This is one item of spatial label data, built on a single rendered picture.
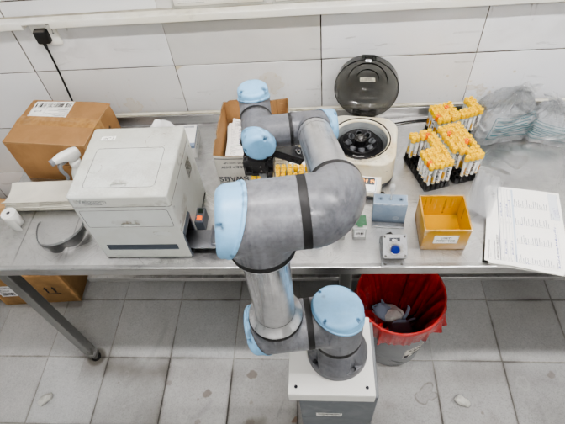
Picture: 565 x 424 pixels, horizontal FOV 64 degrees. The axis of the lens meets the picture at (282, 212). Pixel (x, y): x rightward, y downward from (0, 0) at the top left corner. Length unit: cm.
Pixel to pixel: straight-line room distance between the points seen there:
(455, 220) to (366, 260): 31
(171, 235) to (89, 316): 126
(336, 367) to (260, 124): 59
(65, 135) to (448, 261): 131
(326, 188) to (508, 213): 99
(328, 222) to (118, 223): 83
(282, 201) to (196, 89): 118
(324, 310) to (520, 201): 84
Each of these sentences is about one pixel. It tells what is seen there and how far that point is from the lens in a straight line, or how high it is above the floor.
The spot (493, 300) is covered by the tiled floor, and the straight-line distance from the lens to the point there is 244.
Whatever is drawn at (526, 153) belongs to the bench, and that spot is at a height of 87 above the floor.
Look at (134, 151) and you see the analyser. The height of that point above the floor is 117.
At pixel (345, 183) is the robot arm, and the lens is 68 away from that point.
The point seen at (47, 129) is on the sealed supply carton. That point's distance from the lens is 179.
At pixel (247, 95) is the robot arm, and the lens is 108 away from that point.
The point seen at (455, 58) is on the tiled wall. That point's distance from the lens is 173.
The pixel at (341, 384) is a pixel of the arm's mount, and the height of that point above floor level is 92.
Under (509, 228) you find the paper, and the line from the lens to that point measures 154.
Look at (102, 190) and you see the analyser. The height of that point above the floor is 117.
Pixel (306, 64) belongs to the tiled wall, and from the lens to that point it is 167.
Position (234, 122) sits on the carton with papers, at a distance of 173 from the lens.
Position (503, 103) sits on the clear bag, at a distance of 175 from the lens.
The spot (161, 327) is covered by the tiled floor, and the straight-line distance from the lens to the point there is 237.
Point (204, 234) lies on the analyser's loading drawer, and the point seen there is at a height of 91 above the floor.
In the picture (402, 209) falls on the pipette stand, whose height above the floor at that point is 95.
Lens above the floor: 205
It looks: 52 degrees down
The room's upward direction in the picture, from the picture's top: 7 degrees counter-clockwise
